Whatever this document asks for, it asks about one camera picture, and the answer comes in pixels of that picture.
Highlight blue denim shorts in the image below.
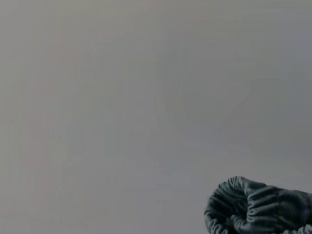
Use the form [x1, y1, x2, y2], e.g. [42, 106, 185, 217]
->
[203, 175, 312, 234]

